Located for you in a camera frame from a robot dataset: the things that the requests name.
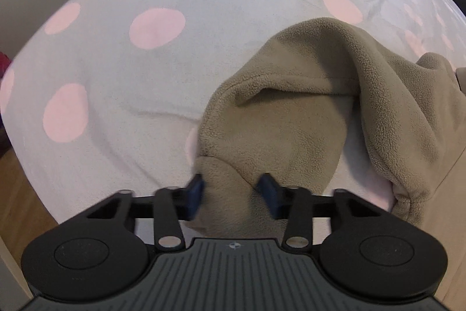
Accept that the beige fleece hoodie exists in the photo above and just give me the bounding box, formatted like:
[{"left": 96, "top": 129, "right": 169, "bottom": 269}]
[{"left": 197, "top": 17, "right": 466, "bottom": 239}]

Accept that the bed with pink dotted sheet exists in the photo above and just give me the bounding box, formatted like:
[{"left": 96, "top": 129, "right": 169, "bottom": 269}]
[{"left": 0, "top": 0, "right": 466, "bottom": 224}]

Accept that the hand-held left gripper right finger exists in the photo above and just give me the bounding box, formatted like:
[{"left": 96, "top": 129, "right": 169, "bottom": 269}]
[{"left": 256, "top": 173, "right": 407, "bottom": 252}]

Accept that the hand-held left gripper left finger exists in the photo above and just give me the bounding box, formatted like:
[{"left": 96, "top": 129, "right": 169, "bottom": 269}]
[{"left": 60, "top": 173, "right": 205, "bottom": 252}]

